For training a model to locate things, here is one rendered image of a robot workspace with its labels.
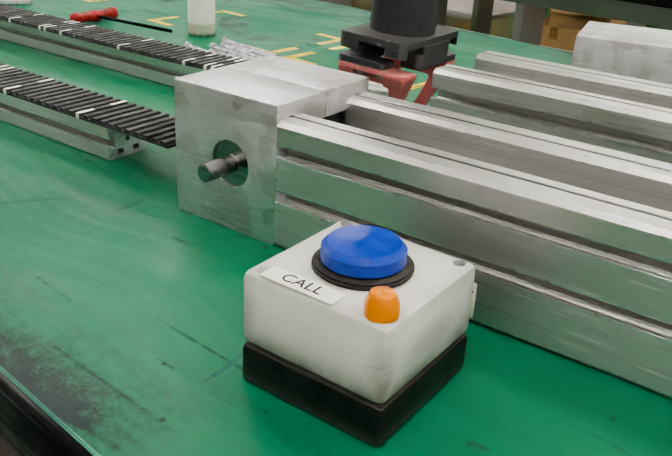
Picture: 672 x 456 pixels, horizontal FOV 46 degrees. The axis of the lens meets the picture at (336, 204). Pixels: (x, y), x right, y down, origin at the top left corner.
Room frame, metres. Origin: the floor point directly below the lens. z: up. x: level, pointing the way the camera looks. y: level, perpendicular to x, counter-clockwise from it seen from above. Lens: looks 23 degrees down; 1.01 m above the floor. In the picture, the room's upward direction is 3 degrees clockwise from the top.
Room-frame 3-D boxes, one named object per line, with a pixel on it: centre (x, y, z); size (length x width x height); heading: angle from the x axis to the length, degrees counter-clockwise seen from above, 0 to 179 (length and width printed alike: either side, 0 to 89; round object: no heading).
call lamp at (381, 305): (0.29, -0.02, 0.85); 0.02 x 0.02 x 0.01
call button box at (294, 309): (0.34, -0.02, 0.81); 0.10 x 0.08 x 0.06; 145
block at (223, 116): (0.52, 0.05, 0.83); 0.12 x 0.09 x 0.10; 145
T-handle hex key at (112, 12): (1.12, 0.30, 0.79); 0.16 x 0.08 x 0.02; 58
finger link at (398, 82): (0.69, -0.04, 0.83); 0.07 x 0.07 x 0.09; 57
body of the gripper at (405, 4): (0.70, -0.05, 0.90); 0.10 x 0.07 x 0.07; 147
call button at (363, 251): (0.33, -0.01, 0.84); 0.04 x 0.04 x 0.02
